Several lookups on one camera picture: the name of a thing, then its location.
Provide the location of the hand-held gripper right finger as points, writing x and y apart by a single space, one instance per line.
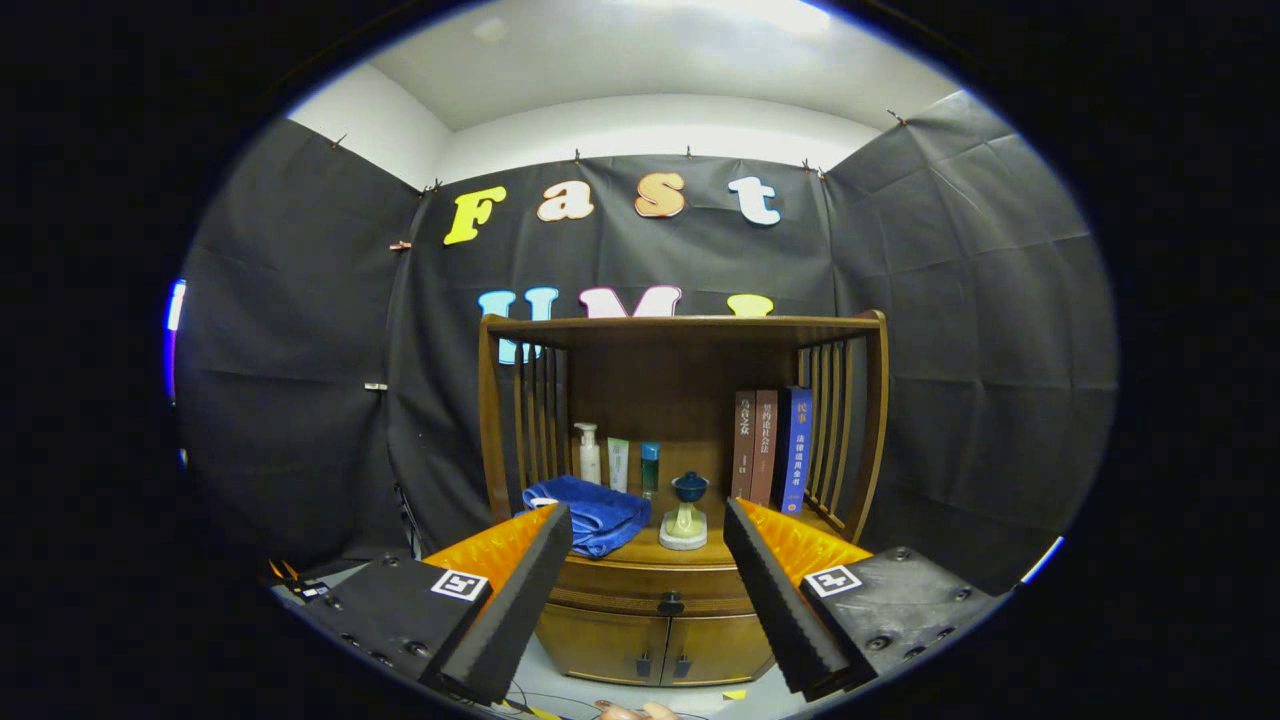
775 600

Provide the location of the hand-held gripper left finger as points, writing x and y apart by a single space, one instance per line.
510 610

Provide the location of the black drawer knob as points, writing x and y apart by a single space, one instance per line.
670 604

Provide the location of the pale green oval dish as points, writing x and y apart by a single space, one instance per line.
684 525

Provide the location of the wooden drawer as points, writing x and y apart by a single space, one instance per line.
630 585

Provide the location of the wooden countertop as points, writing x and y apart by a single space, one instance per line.
650 553

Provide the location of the wooden cabinet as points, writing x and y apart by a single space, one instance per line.
660 380

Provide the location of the blue folded towel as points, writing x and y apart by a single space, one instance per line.
600 510

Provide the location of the blue lidded teacup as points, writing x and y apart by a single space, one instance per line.
690 487

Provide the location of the blue book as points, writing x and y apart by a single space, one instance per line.
797 450

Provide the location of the reddish brown book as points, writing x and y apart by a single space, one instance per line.
765 447

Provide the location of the dark brown book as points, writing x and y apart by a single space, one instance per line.
743 445

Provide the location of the white pump bottle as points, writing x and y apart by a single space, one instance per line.
590 460

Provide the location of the white green tube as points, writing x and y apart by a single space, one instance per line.
618 465

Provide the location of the blue capped clear bottle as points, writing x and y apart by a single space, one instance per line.
650 468

